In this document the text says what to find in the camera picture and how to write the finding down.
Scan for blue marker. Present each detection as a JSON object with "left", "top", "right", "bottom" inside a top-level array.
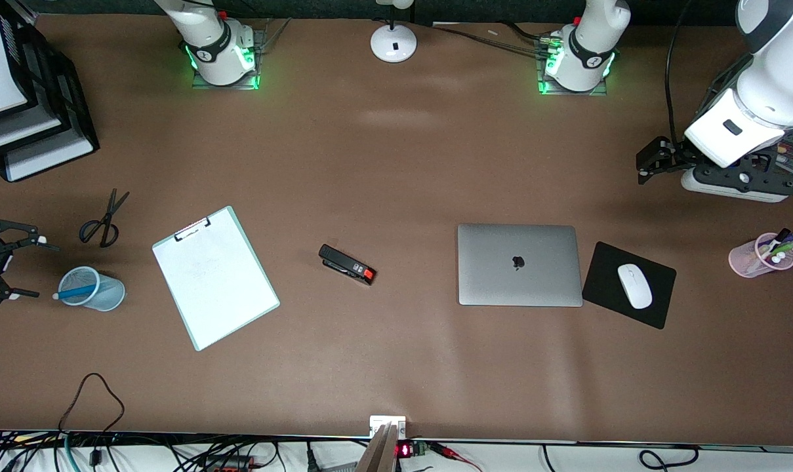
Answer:
[{"left": 52, "top": 283, "right": 98, "bottom": 301}]

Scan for silver laptop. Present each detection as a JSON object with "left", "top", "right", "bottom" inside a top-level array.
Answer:
[{"left": 457, "top": 224, "right": 584, "bottom": 307}]

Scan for black marker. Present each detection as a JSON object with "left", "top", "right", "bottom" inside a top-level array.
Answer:
[{"left": 763, "top": 227, "right": 792, "bottom": 256}]

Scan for black scissors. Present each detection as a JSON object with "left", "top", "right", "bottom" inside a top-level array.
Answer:
[{"left": 79, "top": 189, "right": 131, "bottom": 248}]

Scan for light blue mesh pen cup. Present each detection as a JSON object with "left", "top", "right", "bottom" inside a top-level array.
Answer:
[{"left": 58, "top": 265, "right": 126, "bottom": 312}]

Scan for pink mesh pen cup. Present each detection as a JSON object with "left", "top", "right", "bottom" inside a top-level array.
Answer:
[{"left": 728, "top": 233, "right": 793, "bottom": 279}]

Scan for black stacked document tray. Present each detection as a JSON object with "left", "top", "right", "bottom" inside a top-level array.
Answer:
[{"left": 0, "top": 0, "right": 100, "bottom": 183}]

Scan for white computer mouse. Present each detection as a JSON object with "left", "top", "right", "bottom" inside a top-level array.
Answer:
[{"left": 617, "top": 264, "right": 653, "bottom": 310}]

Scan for black mouse pad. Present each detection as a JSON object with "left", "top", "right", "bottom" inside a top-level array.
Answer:
[{"left": 581, "top": 241, "right": 678, "bottom": 330}]

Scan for mint green clipboard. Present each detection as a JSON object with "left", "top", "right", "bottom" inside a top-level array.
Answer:
[{"left": 152, "top": 205, "right": 281, "bottom": 352}]

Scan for white lamp base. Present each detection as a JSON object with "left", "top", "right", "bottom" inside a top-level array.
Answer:
[{"left": 370, "top": 0, "right": 418, "bottom": 64}]

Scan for black stapler with red tip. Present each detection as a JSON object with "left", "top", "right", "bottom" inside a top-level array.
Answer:
[{"left": 318, "top": 244, "right": 377, "bottom": 286}]

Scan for red and black probe clip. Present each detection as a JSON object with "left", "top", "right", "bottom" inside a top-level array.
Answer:
[{"left": 429, "top": 442, "right": 483, "bottom": 472}]

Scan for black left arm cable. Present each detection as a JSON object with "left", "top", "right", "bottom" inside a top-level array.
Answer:
[{"left": 664, "top": 0, "right": 695, "bottom": 148}]

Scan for black looped cable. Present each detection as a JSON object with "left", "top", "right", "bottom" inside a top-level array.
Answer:
[{"left": 56, "top": 372, "right": 125, "bottom": 467}]

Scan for thin black cable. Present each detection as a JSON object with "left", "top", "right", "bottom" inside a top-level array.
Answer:
[{"left": 432, "top": 24, "right": 554, "bottom": 54}]

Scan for black coiled cable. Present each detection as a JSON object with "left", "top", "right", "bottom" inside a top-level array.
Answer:
[{"left": 638, "top": 446, "right": 700, "bottom": 470}]

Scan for clear plastic bracket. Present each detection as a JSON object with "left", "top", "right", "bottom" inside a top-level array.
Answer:
[{"left": 258, "top": 18, "right": 292, "bottom": 53}]

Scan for white mounting bracket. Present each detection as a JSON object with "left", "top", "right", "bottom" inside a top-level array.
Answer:
[{"left": 369, "top": 416, "right": 407, "bottom": 439}]

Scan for wooden post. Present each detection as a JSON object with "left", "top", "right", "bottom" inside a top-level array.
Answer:
[{"left": 355, "top": 423, "right": 400, "bottom": 472}]

